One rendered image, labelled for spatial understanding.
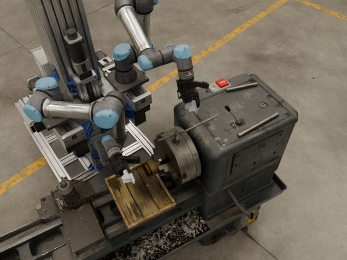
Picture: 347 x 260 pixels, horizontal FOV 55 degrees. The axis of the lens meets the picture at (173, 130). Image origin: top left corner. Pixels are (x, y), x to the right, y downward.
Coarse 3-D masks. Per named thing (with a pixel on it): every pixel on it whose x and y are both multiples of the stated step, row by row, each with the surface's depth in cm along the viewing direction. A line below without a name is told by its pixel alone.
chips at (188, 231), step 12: (180, 216) 222; (192, 216) 217; (168, 228) 215; (180, 228) 213; (192, 228) 216; (204, 228) 215; (144, 240) 211; (156, 240) 211; (168, 240) 207; (180, 240) 208; (120, 252) 208; (132, 252) 205; (144, 252) 204; (156, 252) 204; (168, 252) 206
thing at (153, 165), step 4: (152, 160) 182; (156, 160) 183; (144, 164) 182; (148, 164) 181; (152, 164) 181; (156, 164) 182; (160, 164) 182; (144, 168) 181; (148, 168) 180; (152, 168) 180; (156, 168) 180; (148, 172) 180; (152, 172) 180; (156, 172) 182; (148, 176) 182
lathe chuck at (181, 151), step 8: (168, 144) 175; (176, 144) 175; (184, 144) 175; (168, 152) 180; (176, 152) 173; (184, 152) 174; (176, 160) 173; (184, 160) 174; (192, 160) 175; (176, 168) 179; (184, 168) 174; (192, 168) 177; (192, 176) 181
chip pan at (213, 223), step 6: (276, 186) 236; (264, 192) 233; (270, 192) 233; (276, 192) 233; (252, 198) 230; (258, 198) 230; (264, 198) 230; (240, 204) 228; (246, 204) 227; (252, 204) 227; (228, 210) 225; (234, 210) 225; (240, 210) 225; (222, 216) 222; (228, 216) 222; (210, 222) 219; (216, 222) 219; (210, 228) 217
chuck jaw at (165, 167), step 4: (164, 164) 182; (168, 164) 182; (172, 164) 182; (160, 168) 180; (164, 168) 180; (168, 168) 180; (172, 168) 179; (160, 172) 181; (164, 172) 181; (168, 172) 179; (172, 172) 177; (176, 172) 177; (172, 176) 176; (176, 176) 177; (180, 176) 178; (184, 176) 178
